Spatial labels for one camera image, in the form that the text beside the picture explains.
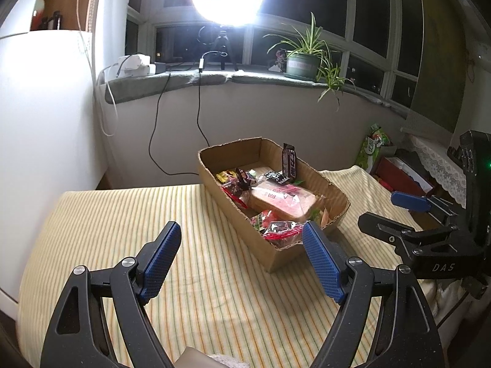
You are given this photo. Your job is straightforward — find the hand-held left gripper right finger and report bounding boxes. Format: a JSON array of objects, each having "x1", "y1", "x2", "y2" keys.
[{"x1": 302, "y1": 222, "x2": 438, "y2": 368}]

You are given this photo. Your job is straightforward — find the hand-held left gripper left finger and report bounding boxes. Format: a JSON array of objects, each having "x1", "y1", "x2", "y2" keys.
[{"x1": 40, "y1": 221, "x2": 182, "y2": 368}]

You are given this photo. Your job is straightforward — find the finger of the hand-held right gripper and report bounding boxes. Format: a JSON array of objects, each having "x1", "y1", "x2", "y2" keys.
[
  {"x1": 358, "y1": 212, "x2": 455, "y2": 255},
  {"x1": 390, "y1": 191, "x2": 461, "y2": 223}
]

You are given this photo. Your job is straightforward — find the brown cardboard box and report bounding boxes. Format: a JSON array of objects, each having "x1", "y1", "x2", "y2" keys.
[{"x1": 197, "y1": 137, "x2": 351, "y2": 274}]

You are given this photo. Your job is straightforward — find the clear snack packet red ends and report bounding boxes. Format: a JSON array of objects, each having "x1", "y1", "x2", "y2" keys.
[
  {"x1": 261, "y1": 220, "x2": 304, "y2": 247},
  {"x1": 220, "y1": 168, "x2": 257, "y2": 209}
]

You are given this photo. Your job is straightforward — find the bagged sliced bread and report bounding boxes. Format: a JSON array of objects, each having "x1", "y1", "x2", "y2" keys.
[{"x1": 249, "y1": 181, "x2": 327, "y2": 224}]

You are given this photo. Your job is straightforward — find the dark brown chocolate bar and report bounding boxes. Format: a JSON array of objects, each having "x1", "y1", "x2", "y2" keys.
[{"x1": 264, "y1": 169, "x2": 291, "y2": 185}]

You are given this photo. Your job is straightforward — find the chocolate bar blue white print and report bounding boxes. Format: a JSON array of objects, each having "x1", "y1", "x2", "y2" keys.
[{"x1": 282, "y1": 143, "x2": 300, "y2": 179}]

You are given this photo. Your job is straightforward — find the person's right hand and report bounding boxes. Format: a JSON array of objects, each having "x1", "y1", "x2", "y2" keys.
[{"x1": 420, "y1": 277, "x2": 470, "y2": 315}]

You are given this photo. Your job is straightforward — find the person's left hand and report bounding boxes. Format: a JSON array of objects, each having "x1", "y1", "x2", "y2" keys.
[{"x1": 174, "y1": 347, "x2": 248, "y2": 368}]

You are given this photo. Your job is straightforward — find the red box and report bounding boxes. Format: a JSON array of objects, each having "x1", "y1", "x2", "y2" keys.
[{"x1": 370, "y1": 155, "x2": 434, "y2": 200}]

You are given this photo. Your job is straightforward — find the white lace cloth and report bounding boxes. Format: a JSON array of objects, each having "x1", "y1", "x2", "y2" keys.
[{"x1": 401, "y1": 126, "x2": 466, "y2": 204}]

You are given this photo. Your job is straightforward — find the green printed bag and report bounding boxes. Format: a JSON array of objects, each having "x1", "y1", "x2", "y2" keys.
[{"x1": 355, "y1": 123, "x2": 394, "y2": 175}]

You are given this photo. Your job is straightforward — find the striped yellow blanket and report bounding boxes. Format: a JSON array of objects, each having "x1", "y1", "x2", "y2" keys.
[{"x1": 17, "y1": 166, "x2": 455, "y2": 368}]

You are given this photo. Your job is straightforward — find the dark green curtain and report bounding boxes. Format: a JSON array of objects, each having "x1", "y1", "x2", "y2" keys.
[{"x1": 407, "y1": 0, "x2": 491, "y2": 142}]

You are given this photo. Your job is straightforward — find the green plant pot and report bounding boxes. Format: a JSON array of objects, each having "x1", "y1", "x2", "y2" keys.
[{"x1": 286, "y1": 54, "x2": 321, "y2": 81}]

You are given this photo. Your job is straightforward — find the white wardrobe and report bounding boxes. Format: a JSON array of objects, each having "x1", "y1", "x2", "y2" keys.
[{"x1": 0, "y1": 29, "x2": 110, "y2": 303}]

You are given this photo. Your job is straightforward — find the spider plant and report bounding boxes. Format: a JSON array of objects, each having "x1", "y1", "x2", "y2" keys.
[{"x1": 263, "y1": 11, "x2": 357, "y2": 113}]

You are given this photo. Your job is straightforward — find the white power strip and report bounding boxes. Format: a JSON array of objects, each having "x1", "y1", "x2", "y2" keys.
[{"x1": 125, "y1": 64, "x2": 167, "y2": 76}]

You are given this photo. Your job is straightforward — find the small purple potted plant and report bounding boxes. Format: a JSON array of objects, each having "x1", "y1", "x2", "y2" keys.
[{"x1": 269, "y1": 49, "x2": 288, "y2": 73}]

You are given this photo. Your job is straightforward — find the white power adapter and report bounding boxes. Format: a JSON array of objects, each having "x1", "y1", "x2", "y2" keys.
[{"x1": 118, "y1": 54, "x2": 151, "y2": 73}]

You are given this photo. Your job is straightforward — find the black tripod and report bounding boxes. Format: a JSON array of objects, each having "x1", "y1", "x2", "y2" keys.
[{"x1": 199, "y1": 25, "x2": 240, "y2": 73}]

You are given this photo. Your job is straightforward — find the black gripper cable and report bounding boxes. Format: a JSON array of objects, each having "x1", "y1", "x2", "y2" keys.
[{"x1": 437, "y1": 291, "x2": 466, "y2": 324}]

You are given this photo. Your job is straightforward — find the black power cable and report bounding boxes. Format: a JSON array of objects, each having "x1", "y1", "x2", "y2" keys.
[{"x1": 148, "y1": 72, "x2": 200, "y2": 175}]

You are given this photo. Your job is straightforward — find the black cable with inline switch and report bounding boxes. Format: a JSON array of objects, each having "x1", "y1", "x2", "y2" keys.
[{"x1": 195, "y1": 51, "x2": 227, "y2": 147}]

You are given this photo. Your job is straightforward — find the white cable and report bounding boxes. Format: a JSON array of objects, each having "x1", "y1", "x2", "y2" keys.
[{"x1": 94, "y1": 61, "x2": 119, "y2": 136}]

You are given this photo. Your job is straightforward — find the white blind cords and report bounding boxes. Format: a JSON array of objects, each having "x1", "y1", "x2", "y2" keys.
[{"x1": 75, "y1": 0, "x2": 106, "y2": 33}]

